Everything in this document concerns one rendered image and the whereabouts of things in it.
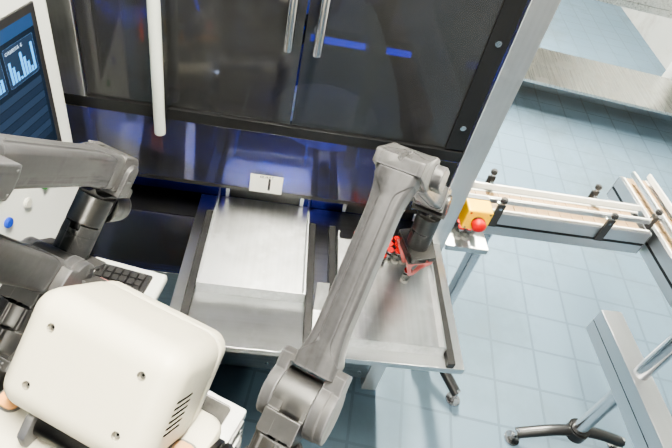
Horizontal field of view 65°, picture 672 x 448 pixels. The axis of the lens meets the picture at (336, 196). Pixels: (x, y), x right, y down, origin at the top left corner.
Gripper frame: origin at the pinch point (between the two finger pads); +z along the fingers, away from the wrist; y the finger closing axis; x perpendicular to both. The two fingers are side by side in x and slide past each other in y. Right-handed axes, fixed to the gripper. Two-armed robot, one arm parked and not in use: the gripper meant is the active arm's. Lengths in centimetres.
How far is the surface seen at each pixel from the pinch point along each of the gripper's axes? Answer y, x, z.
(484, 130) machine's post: 12.3, -14.8, -34.3
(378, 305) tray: -7.1, 9.2, 5.5
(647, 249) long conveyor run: 3, -88, 7
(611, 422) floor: -19, -113, 95
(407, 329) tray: -14.8, 4.1, 5.6
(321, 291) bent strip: -3.9, 24.0, 1.5
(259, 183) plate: 24.9, 35.6, -8.4
